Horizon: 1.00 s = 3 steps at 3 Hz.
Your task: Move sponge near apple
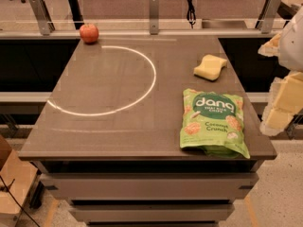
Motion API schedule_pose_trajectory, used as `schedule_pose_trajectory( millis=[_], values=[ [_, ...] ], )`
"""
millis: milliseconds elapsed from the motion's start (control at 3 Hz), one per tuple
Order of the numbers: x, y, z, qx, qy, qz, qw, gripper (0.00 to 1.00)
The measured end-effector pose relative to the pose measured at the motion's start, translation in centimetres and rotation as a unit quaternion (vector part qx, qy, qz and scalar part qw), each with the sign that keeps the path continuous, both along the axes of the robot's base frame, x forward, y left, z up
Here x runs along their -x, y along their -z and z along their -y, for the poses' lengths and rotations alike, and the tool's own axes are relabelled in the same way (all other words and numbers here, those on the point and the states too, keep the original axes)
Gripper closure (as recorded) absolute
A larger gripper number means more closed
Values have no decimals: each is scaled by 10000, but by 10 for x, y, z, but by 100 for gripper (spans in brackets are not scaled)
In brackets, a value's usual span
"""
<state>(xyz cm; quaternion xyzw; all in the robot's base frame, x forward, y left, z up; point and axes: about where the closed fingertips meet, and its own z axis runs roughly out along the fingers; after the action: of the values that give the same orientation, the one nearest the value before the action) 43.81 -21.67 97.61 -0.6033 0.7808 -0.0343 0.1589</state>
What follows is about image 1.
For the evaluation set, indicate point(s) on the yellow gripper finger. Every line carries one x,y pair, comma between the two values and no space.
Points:
270,48
284,102

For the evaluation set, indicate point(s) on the cardboard box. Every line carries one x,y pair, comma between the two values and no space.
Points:
18,177

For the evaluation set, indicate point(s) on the horizontal metal rail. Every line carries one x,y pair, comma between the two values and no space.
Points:
227,33

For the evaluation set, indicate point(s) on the black table leg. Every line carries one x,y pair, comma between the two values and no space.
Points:
76,14

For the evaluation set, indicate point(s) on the red apple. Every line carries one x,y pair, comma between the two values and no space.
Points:
89,33

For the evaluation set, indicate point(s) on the grey drawer cabinet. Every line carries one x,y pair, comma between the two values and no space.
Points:
132,192

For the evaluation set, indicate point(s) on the metal bracket post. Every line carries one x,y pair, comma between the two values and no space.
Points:
266,23
42,16
154,16

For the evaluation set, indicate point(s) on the middle metal bracket post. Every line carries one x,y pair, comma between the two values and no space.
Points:
154,16

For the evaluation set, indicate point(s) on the yellow sponge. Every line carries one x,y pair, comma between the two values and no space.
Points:
210,67

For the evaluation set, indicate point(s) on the green rice chips bag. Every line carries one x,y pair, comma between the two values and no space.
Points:
213,123

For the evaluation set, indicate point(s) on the left metal bracket post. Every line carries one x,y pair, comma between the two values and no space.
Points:
42,16

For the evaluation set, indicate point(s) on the right metal bracket post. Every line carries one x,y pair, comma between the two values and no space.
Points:
266,23

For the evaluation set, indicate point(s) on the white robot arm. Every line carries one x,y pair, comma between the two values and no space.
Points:
291,44

